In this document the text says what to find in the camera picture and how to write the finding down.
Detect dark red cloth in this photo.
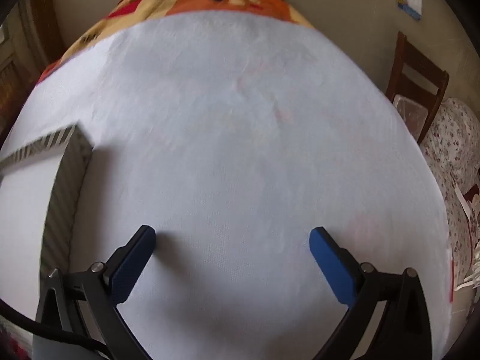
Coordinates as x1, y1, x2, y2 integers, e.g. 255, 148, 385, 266
463, 185, 480, 241

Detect clear plastic container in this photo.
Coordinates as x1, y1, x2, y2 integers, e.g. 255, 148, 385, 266
393, 95, 429, 139

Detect brown wooden door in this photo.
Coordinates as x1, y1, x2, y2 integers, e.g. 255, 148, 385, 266
0, 0, 64, 136

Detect brown wooden chair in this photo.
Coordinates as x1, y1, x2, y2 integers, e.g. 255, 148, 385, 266
385, 32, 450, 145

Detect white table cloth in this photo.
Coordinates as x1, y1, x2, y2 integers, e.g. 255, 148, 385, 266
0, 10, 454, 360

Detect black cable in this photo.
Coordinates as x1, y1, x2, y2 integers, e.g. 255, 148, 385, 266
0, 300, 109, 357

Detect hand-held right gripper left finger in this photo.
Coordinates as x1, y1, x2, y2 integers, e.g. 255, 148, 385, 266
35, 225, 156, 360

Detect striped cardboard tray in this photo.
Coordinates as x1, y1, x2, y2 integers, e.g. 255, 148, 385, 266
0, 121, 94, 274

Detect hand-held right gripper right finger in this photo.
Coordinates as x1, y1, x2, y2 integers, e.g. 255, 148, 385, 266
308, 227, 432, 360

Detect floral patterned bedding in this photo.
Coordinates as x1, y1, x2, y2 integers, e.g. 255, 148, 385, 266
422, 98, 480, 308

